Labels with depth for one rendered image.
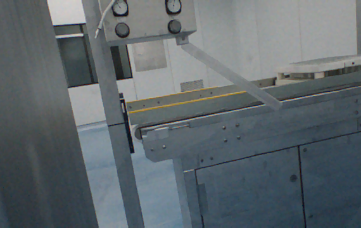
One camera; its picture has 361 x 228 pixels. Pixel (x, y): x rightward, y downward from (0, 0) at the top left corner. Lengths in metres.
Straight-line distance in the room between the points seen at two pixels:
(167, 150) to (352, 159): 0.65
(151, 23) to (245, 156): 0.47
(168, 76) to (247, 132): 5.35
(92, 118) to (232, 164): 5.13
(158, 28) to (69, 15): 5.28
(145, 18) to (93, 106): 5.20
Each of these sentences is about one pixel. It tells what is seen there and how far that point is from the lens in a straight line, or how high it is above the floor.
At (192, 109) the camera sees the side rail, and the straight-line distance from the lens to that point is 0.75.
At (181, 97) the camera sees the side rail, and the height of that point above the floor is 0.85.
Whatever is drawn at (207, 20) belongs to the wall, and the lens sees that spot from 6.58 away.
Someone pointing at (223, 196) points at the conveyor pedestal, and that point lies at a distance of 0.91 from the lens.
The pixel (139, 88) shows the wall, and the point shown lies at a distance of 5.95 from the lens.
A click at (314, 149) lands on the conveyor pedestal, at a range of 1.01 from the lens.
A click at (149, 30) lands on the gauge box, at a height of 1.05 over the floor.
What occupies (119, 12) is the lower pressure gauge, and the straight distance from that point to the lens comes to 0.69.
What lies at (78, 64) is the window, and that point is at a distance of 5.84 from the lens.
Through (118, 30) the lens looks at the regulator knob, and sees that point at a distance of 0.67.
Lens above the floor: 0.96
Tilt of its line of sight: 10 degrees down
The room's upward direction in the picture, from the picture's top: 9 degrees counter-clockwise
